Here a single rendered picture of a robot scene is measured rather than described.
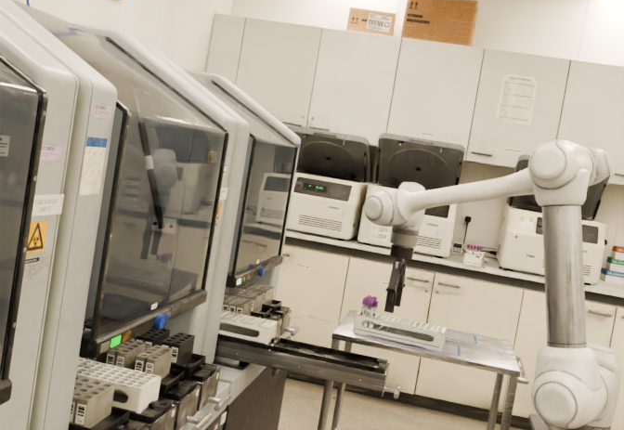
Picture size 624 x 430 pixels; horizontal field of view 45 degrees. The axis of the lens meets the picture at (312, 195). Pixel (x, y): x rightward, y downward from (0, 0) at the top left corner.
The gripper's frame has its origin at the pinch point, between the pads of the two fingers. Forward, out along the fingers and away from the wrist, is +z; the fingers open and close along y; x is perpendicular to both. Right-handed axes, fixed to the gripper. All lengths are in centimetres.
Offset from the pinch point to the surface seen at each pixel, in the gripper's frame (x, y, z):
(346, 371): 3.9, -41.9, 13.3
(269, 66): 134, 212, -98
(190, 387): 29, -92, 11
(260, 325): 31, -42, 6
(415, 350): -10.8, -9.6, 10.9
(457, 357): -23.8, -6.7, 10.6
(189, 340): 38, -77, 5
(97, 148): 34, -137, -40
